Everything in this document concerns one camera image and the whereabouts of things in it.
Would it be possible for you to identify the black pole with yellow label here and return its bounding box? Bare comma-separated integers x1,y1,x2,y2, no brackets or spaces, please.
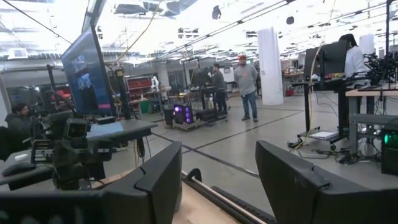
108,68,132,121

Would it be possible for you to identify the black monitor seen from behind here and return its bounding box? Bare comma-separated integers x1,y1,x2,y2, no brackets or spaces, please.
303,39,349,79

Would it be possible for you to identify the grey computer desk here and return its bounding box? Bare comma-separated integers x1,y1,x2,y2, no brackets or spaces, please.
0,119,159,191

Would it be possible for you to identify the hanging yellow cable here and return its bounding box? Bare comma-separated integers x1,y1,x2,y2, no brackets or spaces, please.
111,0,163,68

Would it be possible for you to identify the black cable hook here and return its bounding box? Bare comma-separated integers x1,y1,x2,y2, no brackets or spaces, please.
185,167,203,184

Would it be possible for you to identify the black rolling monitor stand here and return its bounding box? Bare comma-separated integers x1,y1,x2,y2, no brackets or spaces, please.
290,77,349,151

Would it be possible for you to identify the computer tower with green lights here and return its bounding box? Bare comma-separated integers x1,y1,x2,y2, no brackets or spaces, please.
381,118,398,175

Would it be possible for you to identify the computer monitor with blue screen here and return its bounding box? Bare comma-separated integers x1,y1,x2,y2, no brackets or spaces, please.
60,24,118,118

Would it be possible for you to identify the red storage rack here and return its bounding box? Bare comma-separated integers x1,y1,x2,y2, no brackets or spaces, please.
124,75,154,101

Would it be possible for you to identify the person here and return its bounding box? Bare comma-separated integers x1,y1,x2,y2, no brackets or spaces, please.
4,103,34,151
338,33,370,88
233,55,259,123
211,62,229,116

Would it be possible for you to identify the green bin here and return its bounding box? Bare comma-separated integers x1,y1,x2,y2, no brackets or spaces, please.
138,100,151,114

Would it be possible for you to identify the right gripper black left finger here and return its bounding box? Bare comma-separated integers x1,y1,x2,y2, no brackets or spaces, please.
102,141,183,224

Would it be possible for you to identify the wooden workbench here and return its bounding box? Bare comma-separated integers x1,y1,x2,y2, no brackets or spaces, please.
345,83,398,157

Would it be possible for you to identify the wide white pillar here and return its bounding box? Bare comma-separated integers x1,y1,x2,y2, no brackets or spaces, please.
257,27,285,106

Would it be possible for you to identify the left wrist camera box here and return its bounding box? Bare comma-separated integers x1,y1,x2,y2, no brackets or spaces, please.
63,117,90,141

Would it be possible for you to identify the computer tower with purple lights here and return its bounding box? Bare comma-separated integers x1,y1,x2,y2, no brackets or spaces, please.
172,103,195,126

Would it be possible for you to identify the black equipment cart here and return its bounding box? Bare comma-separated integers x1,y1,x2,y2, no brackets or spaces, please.
164,86,230,131

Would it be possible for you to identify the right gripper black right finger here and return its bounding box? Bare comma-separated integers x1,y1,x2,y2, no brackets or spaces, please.
255,139,346,224

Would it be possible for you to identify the narrow white pillar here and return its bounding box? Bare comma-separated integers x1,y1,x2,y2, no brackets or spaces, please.
358,33,376,55

